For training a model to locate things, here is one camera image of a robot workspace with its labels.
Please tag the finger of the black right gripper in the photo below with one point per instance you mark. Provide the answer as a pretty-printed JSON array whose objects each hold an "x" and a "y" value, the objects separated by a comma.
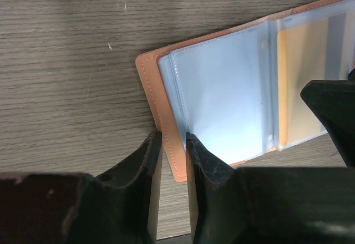
[{"x": 332, "y": 102}]

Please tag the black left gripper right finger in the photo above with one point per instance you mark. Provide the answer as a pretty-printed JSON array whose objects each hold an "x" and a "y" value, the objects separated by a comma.
[{"x": 267, "y": 204}]

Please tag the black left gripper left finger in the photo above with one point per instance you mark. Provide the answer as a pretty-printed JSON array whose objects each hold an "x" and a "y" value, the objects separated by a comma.
[{"x": 118, "y": 206}]

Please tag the pink leather card holder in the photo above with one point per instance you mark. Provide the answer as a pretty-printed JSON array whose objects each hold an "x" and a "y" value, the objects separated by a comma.
[{"x": 223, "y": 87}]

